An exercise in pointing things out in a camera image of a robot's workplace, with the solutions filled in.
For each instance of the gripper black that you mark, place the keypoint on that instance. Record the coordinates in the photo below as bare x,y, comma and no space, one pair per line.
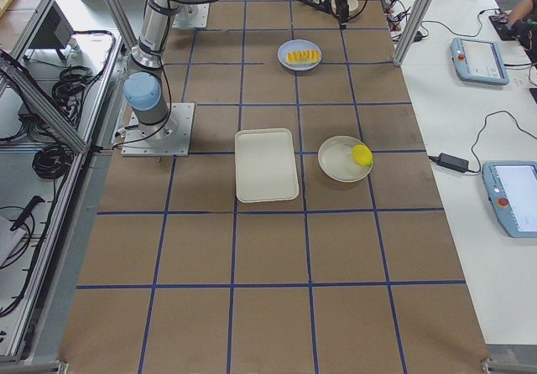
342,7

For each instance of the blue plate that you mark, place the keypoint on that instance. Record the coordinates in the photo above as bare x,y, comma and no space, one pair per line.
292,45

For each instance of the striped orange bread roll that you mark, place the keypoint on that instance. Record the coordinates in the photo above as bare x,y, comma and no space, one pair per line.
303,57

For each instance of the person's forearm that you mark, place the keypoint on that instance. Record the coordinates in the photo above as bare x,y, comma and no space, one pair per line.
528,6

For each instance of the person's hand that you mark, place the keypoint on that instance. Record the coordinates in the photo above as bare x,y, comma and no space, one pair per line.
516,15

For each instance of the small cream bowl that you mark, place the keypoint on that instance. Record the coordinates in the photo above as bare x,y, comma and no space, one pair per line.
352,4

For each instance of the black dish rack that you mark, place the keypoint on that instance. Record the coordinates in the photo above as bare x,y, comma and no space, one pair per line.
321,5

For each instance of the yellow lemon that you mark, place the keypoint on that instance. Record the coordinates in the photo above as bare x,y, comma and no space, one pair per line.
362,155

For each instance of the shallow white bowl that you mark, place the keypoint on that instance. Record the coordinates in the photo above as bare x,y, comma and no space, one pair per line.
335,159

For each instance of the teach pendant tablet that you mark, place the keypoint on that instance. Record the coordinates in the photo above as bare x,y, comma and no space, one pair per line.
478,61

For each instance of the white rectangular tray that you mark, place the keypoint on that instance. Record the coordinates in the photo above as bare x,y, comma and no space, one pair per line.
265,165

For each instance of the black power adapter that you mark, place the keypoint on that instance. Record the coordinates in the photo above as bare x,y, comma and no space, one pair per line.
454,163

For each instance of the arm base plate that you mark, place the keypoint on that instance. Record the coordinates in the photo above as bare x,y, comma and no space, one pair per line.
190,17
168,139

